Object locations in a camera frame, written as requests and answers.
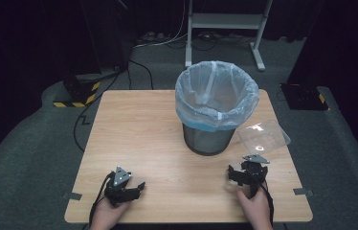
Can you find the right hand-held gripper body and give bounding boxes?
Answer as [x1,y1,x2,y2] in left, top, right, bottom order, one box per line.
[239,153,271,199]

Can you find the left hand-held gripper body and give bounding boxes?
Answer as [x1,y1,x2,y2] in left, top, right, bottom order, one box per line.
[104,165,134,207]

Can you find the metal mesh trash bin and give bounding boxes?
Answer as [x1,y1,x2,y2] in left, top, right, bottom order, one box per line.
[182,123,236,157]

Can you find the person's left hand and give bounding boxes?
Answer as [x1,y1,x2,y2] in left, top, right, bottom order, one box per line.
[89,198,132,230]

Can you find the person's right hand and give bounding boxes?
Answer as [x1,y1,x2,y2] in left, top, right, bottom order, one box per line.
[235,186,274,230]

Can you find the grey tape piece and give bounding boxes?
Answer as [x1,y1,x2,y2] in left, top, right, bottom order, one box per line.
[292,187,315,197]
[61,191,83,202]

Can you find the translucent plastic bin liner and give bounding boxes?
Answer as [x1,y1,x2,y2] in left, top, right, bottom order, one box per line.
[174,59,260,133]

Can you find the black base with yellow stripes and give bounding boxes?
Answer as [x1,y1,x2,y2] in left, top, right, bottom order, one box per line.
[53,72,101,108]
[280,82,330,112]

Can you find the white metal stand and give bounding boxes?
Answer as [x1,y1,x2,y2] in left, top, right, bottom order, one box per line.
[184,0,275,72]

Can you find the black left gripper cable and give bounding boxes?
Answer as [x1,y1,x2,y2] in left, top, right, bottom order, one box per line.
[88,172,116,227]

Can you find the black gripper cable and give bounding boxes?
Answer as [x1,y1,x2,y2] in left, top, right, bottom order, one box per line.
[258,182,276,228]
[88,172,116,227]

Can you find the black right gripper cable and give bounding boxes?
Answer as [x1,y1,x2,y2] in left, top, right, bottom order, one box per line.
[258,182,276,228]

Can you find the black floor cable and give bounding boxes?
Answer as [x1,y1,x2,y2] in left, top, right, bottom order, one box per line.
[73,58,154,153]

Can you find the white floor cable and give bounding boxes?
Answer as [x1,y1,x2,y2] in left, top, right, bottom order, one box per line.
[133,0,190,50]

